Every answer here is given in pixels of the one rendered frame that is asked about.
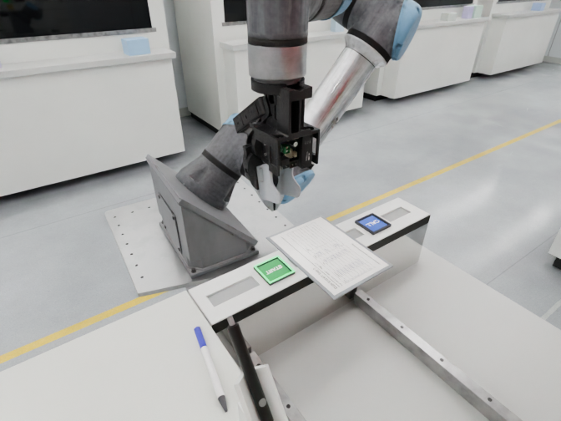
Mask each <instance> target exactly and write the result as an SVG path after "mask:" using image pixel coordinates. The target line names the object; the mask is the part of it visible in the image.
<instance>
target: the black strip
mask: <svg viewBox="0 0 561 421"><path fill-rule="evenodd" d="M429 219H430V216H427V217H425V218H423V219H421V220H419V221H417V222H415V223H413V224H411V225H409V226H407V227H405V228H403V229H401V230H399V231H397V232H395V233H393V234H391V235H389V236H387V237H385V238H383V239H381V240H379V241H377V242H375V243H373V244H372V245H370V246H368V247H367V248H369V249H370V250H372V251H375V250H377V249H379V248H381V247H383V246H385V245H387V244H388V243H390V242H392V241H394V240H396V239H398V238H400V237H402V236H404V235H406V234H407V233H409V232H411V231H414V230H416V229H417V228H419V227H421V226H424V225H426V224H427V223H428V222H429ZM311 283H313V281H312V280H311V279H310V278H309V277H307V278H305V279H303V280H301V281H299V282H297V283H295V284H293V285H291V286H289V287H287V288H285V289H283V290H281V291H279V292H277V293H275V294H273V295H271V296H269V297H267V298H265V299H263V300H261V301H259V302H257V303H255V304H253V305H251V306H249V307H247V308H245V309H243V310H241V311H240V312H237V313H236V314H234V315H232V317H233V318H234V321H235V322H239V321H241V320H243V319H245V318H247V317H248V316H250V315H252V314H254V313H256V312H258V311H260V310H262V309H264V308H266V307H268V306H269V305H271V304H273V303H275V302H278V301H279V300H281V299H283V298H285V297H287V296H289V295H290V294H292V293H294V292H297V291H299V290H300V289H302V288H304V287H307V286H308V285H310V284H311ZM228 325H229V323H228V321H227V318H226V319H224V320H222V321H220V322H217V323H216V324H214V325H212V329H213V330H214V332H215V333H217V332H220V331H222V330H224V329H226V328H227V327H228Z"/></svg>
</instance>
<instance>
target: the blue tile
mask: <svg viewBox="0 0 561 421"><path fill-rule="evenodd" d="M358 222H360V223H361V224H363V225H364V226H366V227H367V228H369V229H370V230H372V231H376V230H378V229H380V228H382V227H383V226H387V224H386V223H384V222H383V221H380V220H379V219H377V218H376V217H375V216H370V217H367V218H366V219H364V220H362V221H358Z"/></svg>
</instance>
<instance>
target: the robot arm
mask: <svg viewBox="0 0 561 421"><path fill-rule="evenodd" d="M246 17H247V36H248V43H247V48H248V66H249V75H250V76H251V78H250V81H251V89H252V90H253V91H254V92H256V93H259V94H263V95H264V96H260V97H258V98H257V99H256V100H255V101H253V102H252V103H251V104H250V105H248V106H247V107H246V108H245V109H243V110H242V111H241V112H240V113H239V114H238V113H235V114H232V115H231V116H230V117H229V118H228V119H227V120H226V121H225V122H224V123H223V124H222V126H221V128H220V129H219V131H218V132H217V133H216V135H215V136H214V138H213V139H212V140H211V141H210V142H209V144H208V145H207V146H206V148H205V149H204V151H203V152H202V153H201V155H200V156H199V157H197V158H196V159H194V160H193V161H191V162H190V163H188V164H187V165H186V166H185V167H183V168H182V169H181V170H180V171H179V172H178V174H177V175H176V178H177V179H178V180H179V181H180V182H181V183H182V184H183V185H184V186H185V187H186V188H187V189H188V190H190V191H191V192H192V193H194V194H195V195H197V196H198V197H199V198H200V199H201V200H203V201H205V202H206V203H208V204H209V205H212V206H213V207H214V208H216V209H218V210H221V211H223V210H224V209H225V207H226V206H227V205H228V204H229V202H230V197H231V195H232V192H233V190H234V188H235V184H236V182H237V181H238V180H239V178H240V177H241V176H242V175H243V176H244V177H245V178H246V179H247V180H249V181H250V183H251V185H252V186H253V187H254V189H255V192H256V193H257V195H258V196H259V197H260V200H261V201H262V202H263V204H264V205H265V206H266V207H267V208H269V209H270V210H271V211H276V210H277V209H278V207H279V205H280V204H282V205H283V204H286V203H288V202H290V201H292V200H293V199H295V198H297V197H299V196H300V195H301V192H302V191H303V190H304V189H305V188H306V187H307V186H308V185H309V184H310V183H311V180H312V179H313V178H314V176H315V173H314V171H313V170H312V167H313V166H314V165H315V164H318V159H319V147H320V146H321V144H322V143H323V141H324V140H325V139H326V137H327V135H328V134H329V133H330V132H331V130H332V129H333V128H334V126H335V125H336V123H337V122H338V120H339V119H340V118H341V116H342V115H343V114H344V113H345V111H346V109H347V108H348V107H349V105H350V104H351V102H352V101H353V99H354V98H355V97H356V96H357V94H358V93H359V91H360V90H361V88H362V87H363V85H364V84H365V83H366V81H367V80H368V79H369V78H370V76H371V74H372V73H373V72H374V70H375V69H376V68H381V67H385V66H386V65H387V64H388V62H389V61H390V59H392V60H393V61H394V60H395V61H398V60H399V59H400V58H401V57H402V55H403V54H404V53H405V52H406V50H407V48H408V46H409V44H410V42H411V41H412V39H413V37H414V34H415V32H416V31H417V28H418V25H419V23H420V21H421V17H422V8H421V6H420V5H419V4H418V3H416V2H414V1H413V0H246ZM331 18H332V19H334V20H335V21H336V22H337V23H339V24H340V25H341V26H342V27H343V28H345V29H347V30H348V31H347V33H346V35H345V43H346V46H345V48H344V49H343V51H342V52H341V54H340V56H339V57H338V59H337V60H336V61H335V62H334V64H333V65H332V67H331V69H330V70H329V72H328V73H327V75H326V76H325V78H324V79H323V80H322V81H321V83H320V85H319V86H318V88H317V89H316V91H315V93H314V94H313V95H312V86H310V85H307V84H305V78H304V76H305V75H306V55H307V42H308V23H309V22H314V21H318V20H321V21H326V20H329V19H331ZM309 98H310V100H309V101H308V102H307V104H306V106H305V99H309Z"/></svg>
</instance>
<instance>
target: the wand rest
mask: <svg viewBox="0 0 561 421"><path fill-rule="evenodd" d="M255 370H256V373H257V375H258V378H259V380H260V384H261V387H262V389H263V391H264V394H265V398H266V400H267V403H268V405H269V408H270V411H271V414H272V417H273V419H274V421H288V418H287V417H286V412H285V410H284V407H283V405H282V402H281V398H280V395H279V394H278V391H277V388H276V385H275V382H274V379H273V377H272V374H271V372H270V368H269V365H268V364H264V365H260V366H256V367H255ZM234 386H235V391H236V392H237V395H238V398H239V400H240V401H239V402H238V403H237V404H238V412H239V420H240V421H260V416H259V414H258V412H257V409H256V406H255V403H254V400H253V398H252V396H251V393H250V390H249V387H248V384H247V382H246V380H245V375H244V374H243V372H242V373H241V374H240V376H239V377H238V378H237V380H236V381H235V384H234Z"/></svg>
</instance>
